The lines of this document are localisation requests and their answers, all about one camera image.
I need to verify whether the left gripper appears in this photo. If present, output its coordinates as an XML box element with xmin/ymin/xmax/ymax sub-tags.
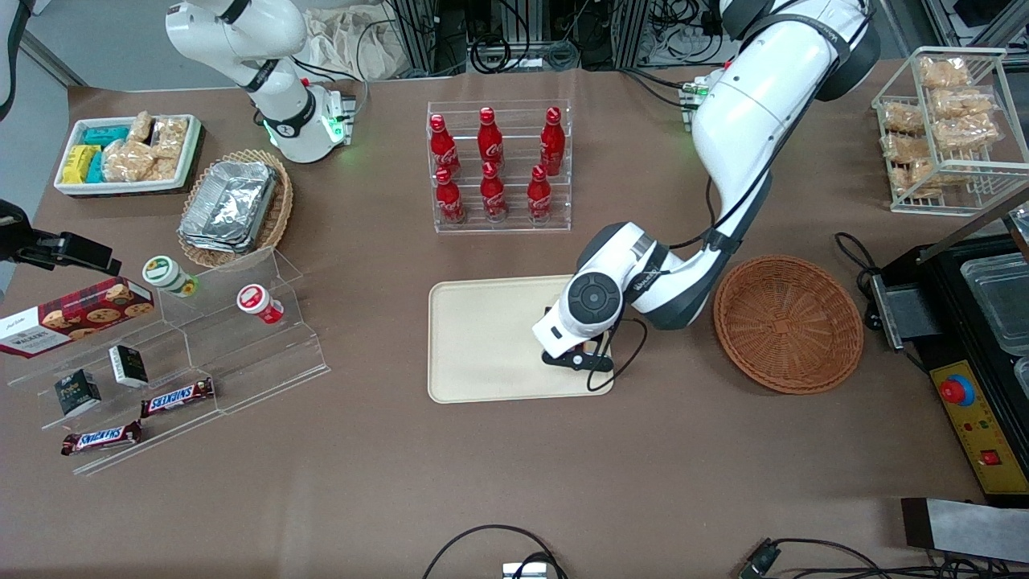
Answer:
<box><xmin>532</xmin><ymin>304</ymin><xmax>616</xmax><ymax>372</ymax></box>

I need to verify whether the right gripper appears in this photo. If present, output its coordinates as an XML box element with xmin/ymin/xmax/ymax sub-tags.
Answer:
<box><xmin>0</xmin><ymin>201</ymin><xmax>121</xmax><ymax>276</ymax></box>

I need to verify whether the beige plastic tray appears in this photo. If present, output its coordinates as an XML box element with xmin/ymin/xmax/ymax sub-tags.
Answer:
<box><xmin>427</xmin><ymin>275</ymin><xmax>616</xmax><ymax>404</ymax></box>

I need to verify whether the dark tray under bin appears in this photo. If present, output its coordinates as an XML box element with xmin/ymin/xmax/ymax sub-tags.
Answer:
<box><xmin>58</xmin><ymin>121</ymin><xmax>208</xmax><ymax>200</ymax></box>

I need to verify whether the aluminium foil tray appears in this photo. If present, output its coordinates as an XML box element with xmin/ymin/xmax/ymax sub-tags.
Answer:
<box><xmin>178</xmin><ymin>161</ymin><xmax>278</xmax><ymax>254</ymax></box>

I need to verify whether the light oval wicker basket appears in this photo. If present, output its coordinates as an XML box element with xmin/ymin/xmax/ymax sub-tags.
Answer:
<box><xmin>177</xmin><ymin>149</ymin><xmax>294</xmax><ymax>269</ymax></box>

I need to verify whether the brown round wicker basket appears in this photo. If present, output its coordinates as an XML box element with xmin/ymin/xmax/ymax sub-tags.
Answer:
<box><xmin>713</xmin><ymin>255</ymin><xmax>865</xmax><ymax>395</ymax></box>

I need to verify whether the red tartan Walkers cookie box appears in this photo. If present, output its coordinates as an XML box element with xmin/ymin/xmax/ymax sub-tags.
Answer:
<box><xmin>0</xmin><ymin>276</ymin><xmax>155</xmax><ymax>359</ymax></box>

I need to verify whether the white snack bin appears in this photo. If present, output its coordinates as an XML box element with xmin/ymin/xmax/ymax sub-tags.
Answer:
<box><xmin>53</xmin><ymin>114</ymin><xmax>202</xmax><ymax>196</ymax></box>

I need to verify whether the yellow snack pack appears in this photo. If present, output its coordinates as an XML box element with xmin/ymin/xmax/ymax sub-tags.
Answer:
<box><xmin>62</xmin><ymin>145</ymin><xmax>101</xmax><ymax>184</ymax></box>

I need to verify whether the green lidded cup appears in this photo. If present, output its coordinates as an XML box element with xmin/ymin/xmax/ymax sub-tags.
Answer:
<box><xmin>142</xmin><ymin>255</ymin><xmax>199</xmax><ymax>298</ymax></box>

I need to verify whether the small black carton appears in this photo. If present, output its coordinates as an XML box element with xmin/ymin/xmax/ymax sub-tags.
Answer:
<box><xmin>109</xmin><ymin>344</ymin><xmax>150</xmax><ymax>388</ymax></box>
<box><xmin>54</xmin><ymin>370</ymin><xmax>103</xmax><ymax>417</ymax></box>

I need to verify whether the red Coca-Cola bottle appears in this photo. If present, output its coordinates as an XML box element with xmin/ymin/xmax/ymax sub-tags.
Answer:
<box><xmin>428</xmin><ymin>113</ymin><xmax>461</xmax><ymax>178</ymax></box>
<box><xmin>527</xmin><ymin>165</ymin><xmax>554</xmax><ymax>223</ymax></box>
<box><xmin>478</xmin><ymin>107</ymin><xmax>505</xmax><ymax>170</ymax></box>
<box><xmin>480</xmin><ymin>162</ymin><xmax>509</xmax><ymax>223</ymax></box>
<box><xmin>539</xmin><ymin>106</ymin><xmax>566</xmax><ymax>174</ymax></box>
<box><xmin>435</xmin><ymin>166</ymin><xmax>467</xmax><ymax>226</ymax></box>

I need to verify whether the clear acrylic bottle rack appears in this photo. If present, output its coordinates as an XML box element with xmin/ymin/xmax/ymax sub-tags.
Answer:
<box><xmin>426</xmin><ymin>100</ymin><xmax>573</xmax><ymax>234</ymax></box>

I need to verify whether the Snickers chocolate bar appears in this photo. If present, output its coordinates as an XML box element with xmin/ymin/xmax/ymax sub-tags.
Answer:
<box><xmin>61</xmin><ymin>421</ymin><xmax>144</xmax><ymax>457</ymax></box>
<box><xmin>141</xmin><ymin>378</ymin><xmax>216</xmax><ymax>419</ymax></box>

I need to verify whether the red lidded cup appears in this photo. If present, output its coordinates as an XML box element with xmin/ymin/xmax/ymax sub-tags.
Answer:
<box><xmin>236</xmin><ymin>283</ymin><xmax>285</xmax><ymax>326</ymax></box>

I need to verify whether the clear acrylic tiered shelf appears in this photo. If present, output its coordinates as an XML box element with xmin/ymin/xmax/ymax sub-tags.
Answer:
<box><xmin>6</xmin><ymin>248</ymin><xmax>332</xmax><ymax>477</ymax></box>

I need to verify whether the beige cloth bag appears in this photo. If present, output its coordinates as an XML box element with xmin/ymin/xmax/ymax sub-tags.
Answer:
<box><xmin>301</xmin><ymin>6</ymin><xmax>403</xmax><ymax>81</ymax></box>

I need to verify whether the black countertop appliance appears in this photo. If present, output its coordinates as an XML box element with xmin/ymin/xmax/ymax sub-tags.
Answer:
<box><xmin>872</xmin><ymin>205</ymin><xmax>1029</xmax><ymax>506</ymax></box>

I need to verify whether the clear bagged pastry pack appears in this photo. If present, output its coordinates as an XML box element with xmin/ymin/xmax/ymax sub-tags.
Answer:
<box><xmin>933</xmin><ymin>117</ymin><xmax>1002</xmax><ymax>154</ymax></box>
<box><xmin>892</xmin><ymin>159</ymin><xmax>945</xmax><ymax>198</ymax></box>
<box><xmin>883</xmin><ymin>133</ymin><xmax>929</xmax><ymax>164</ymax></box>
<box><xmin>918</xmin><ymin>55</ymin><xmax>972</xmax><ymax>89</ymax></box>
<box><xmin>930</xmin><ymin>87</ymin><xmax>996</xmax><ymax>121</ymax></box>
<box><xmin>882</xmin><ymin>101</ymin><xmax>925</xmax><ymax>135</ymax></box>

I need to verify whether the yellow control panel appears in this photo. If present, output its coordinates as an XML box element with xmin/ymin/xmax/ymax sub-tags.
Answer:
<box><xmin>929</xmin><ymin>359</ymin><xmax>1029</xmax><ymax>495</ymax></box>

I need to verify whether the long metal bar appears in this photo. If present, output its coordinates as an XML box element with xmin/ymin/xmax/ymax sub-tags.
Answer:
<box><xmin>916</xmin><ymin>187</ymin><xmax>1029</xmax><ymax>265</ymax></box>

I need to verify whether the grey metal plate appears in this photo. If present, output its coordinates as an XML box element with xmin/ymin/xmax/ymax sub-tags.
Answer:
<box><xmin>900</xmin><ymin>497</ymin><xmax>1029</xmax><ymax>564</ymax></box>

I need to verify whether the clear plastic container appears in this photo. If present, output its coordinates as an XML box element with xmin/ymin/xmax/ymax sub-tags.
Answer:
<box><xmin>959</xmin><ymin>252</ymin><xmax>1029</xmax><ymax>356</ymax></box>

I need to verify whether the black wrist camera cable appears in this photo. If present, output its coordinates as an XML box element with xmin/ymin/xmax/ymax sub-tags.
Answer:
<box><xmin>585</xmin><ymin>316</ymin><xmax>649</xmax><ymax>393</ymax></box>

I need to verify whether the black looped cable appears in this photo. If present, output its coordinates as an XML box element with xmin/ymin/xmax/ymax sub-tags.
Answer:
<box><xmin>422</xmin><ymin>524</ymin><xmax>568</xmax><ymax>579</ymax></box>

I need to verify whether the black cable connector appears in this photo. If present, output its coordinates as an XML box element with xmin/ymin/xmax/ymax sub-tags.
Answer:
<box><xmin>740</xmin><ymin>539</ymin><xmax>782</xmax><ymax>579</ymax></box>

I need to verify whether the black power cable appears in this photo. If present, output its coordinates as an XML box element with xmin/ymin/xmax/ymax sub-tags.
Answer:
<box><xmin>834</xmin><ymin>232</ymin><xmax>885</xmax><ymax>332</ymax></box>

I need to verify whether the aluminium frame post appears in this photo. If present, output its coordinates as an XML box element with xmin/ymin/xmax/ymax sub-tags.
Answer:
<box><xmin>390</xmin><ymin>0</ymin><xmax>467</xmax><ymax>77</ymax></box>
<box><xmin>615</xmin><ymin>0</ymin><xmax>652</xmax><ymax>69</ymax></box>

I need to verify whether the white wire basket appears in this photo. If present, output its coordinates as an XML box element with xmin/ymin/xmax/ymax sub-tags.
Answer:
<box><xmin>871</xmin><ymin>46</ymin><xmax>1029</xmax><ymax>216</ymax></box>

